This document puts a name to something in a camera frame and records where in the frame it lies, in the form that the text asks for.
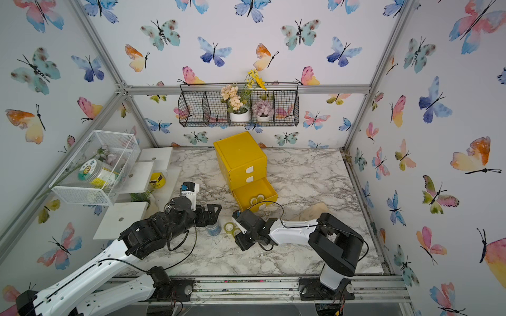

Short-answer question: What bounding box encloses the yellow artificial flower stem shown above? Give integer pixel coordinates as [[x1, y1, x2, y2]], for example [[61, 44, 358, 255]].
[[241, 69, 266, 101]]

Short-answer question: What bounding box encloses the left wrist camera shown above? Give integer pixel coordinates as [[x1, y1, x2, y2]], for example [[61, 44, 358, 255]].
[[181, 181, 200, 211]]

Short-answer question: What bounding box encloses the white stepped shelf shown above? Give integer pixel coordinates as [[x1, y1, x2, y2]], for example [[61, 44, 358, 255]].
[[93, 147, 181, 242]]

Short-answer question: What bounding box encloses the clear mesh storage box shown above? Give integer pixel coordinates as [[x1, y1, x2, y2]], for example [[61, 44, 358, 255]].
[[50, 130, 140, 206]]

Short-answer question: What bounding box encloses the beige work glove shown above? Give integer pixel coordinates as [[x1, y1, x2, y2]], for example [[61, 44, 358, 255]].
[[297, 202, 330, 221]]

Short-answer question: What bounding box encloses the peach flowers white pot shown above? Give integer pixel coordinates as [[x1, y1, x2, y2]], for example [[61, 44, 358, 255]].
[[221, 85, 251, 123]]

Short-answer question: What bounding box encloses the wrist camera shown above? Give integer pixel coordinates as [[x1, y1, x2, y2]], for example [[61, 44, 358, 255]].
[[181, 181, 200, 211], [232, 210, 246, 233]]

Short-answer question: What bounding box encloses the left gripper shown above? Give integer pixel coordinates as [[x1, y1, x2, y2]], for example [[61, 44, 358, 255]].
[[165, 203, 222, 243]]

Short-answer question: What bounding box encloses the yellow toy on shelf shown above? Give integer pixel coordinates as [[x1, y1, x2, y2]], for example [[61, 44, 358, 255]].
[[149, 172, 166, 190]]

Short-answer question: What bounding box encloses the green lid plastic jar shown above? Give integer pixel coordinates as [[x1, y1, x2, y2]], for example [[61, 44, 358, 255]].
[[78, 159, 118, 188]]

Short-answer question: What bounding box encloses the pink flowers white pot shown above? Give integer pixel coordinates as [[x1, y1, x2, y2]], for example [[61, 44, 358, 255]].
[[252, 100, 275, 122]]

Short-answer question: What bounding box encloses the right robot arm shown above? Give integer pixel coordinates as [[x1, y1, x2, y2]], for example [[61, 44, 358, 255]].
[[233, 209, 366, 290]]

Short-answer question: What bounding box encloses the yellow drawer cabinet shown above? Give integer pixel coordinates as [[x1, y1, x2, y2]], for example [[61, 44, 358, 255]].
[[213, 132, 278, 212]]

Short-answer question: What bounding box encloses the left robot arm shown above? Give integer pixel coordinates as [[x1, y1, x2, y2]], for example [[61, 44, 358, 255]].
[[16, 196, 221, 315]]

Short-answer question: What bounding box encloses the black wire wall basket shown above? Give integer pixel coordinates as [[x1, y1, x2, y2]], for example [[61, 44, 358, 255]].
[[177, 82, 300, 128]]

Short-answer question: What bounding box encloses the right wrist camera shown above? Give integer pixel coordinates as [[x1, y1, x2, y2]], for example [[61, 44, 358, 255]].
[[232, 210, 246, 233]]

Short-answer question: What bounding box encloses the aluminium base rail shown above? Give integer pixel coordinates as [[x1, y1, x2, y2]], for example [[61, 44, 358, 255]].
[[76, 275, 414, 316]]

